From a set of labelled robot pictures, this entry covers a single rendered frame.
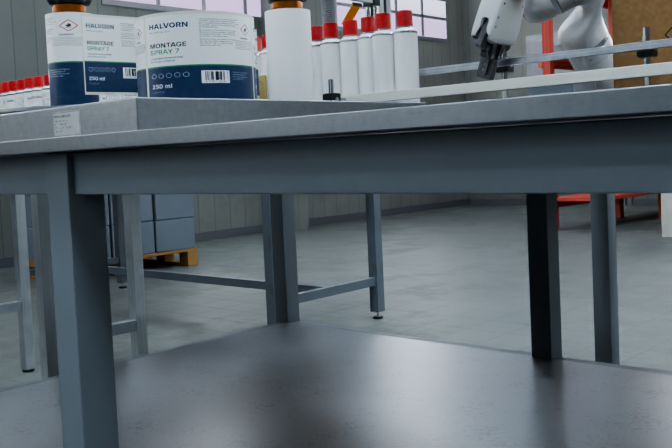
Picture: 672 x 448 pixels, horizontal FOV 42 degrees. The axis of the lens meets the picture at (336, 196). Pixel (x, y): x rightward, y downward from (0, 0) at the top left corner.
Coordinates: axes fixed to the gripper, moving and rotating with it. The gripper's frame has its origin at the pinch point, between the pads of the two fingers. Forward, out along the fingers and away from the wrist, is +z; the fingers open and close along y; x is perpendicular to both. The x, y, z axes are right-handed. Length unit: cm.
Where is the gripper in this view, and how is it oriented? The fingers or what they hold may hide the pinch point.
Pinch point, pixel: (487, 68)
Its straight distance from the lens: 175.8
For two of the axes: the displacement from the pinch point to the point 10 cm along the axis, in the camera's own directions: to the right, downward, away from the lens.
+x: 7.1, 3.4, -6.2
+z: -2.1, 9.4, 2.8
